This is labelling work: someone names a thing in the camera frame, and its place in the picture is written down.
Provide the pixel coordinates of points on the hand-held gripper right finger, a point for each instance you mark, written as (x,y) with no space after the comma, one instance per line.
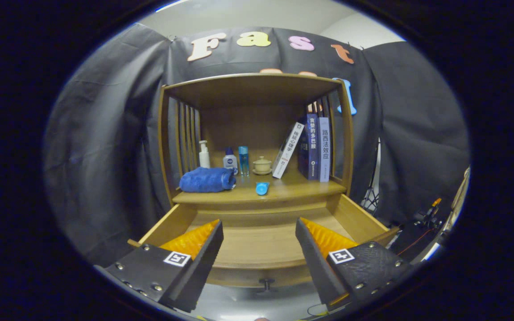
(316,263)

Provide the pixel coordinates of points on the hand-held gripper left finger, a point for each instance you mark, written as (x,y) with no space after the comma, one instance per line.
(196,272)

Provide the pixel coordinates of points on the black drawer knob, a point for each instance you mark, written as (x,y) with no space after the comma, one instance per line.
(266,281)

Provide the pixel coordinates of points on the wooden drawer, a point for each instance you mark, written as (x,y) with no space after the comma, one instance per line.
(257,243)

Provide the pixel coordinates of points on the blue and white tube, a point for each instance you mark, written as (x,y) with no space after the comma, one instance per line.
(262,188)

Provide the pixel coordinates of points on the wooden countertop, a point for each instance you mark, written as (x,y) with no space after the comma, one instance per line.
(292,187)

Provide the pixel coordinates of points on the wooden cabinet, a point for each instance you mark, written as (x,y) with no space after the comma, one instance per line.
(248,120)

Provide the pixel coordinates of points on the black tripod stand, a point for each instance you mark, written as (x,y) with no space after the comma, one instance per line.
(373,198)

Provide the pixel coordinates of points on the blue folded towel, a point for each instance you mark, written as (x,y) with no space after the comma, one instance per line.
(208,179)

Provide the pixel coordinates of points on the dark equipment case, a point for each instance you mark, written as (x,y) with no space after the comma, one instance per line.
(417,243)

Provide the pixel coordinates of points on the beige lidded teacup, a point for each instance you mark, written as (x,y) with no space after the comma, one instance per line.
(262,166)

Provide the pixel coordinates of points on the light purple book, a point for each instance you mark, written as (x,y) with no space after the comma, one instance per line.
(325,151)

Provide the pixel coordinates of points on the white pump bottle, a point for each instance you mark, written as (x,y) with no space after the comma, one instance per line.
(204,158)

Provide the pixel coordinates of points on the small white blue-capped bottle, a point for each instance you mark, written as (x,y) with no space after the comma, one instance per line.
(230,161)

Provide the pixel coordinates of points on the dark blue book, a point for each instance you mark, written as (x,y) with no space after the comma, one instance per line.
(312,147)

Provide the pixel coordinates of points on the white book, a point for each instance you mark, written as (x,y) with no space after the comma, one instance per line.
(288,149)

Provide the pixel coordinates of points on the clear blue bottle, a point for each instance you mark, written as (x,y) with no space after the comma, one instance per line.
(243,160)

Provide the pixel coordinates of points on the black orange-tipped device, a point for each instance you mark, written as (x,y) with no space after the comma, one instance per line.
(429,214)

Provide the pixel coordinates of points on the tan wooden panel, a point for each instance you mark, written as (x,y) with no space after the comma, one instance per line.
(461,196)

